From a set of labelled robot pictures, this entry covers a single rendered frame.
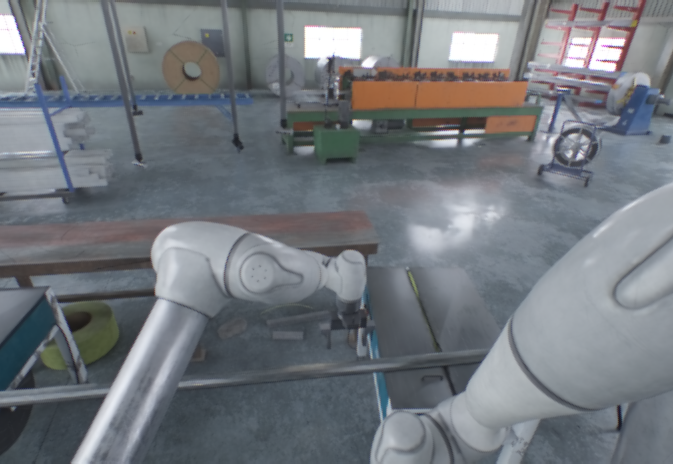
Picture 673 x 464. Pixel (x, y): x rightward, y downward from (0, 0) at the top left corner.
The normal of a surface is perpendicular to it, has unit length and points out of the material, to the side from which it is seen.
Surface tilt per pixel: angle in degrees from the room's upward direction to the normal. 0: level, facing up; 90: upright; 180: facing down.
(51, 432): 0
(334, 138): 92
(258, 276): 56
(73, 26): 90
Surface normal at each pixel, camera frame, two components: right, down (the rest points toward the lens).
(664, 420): -0.92, 0.16
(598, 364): -0.63, 0.47
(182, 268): -0.18, -0.37
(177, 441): 0.04, -0.88
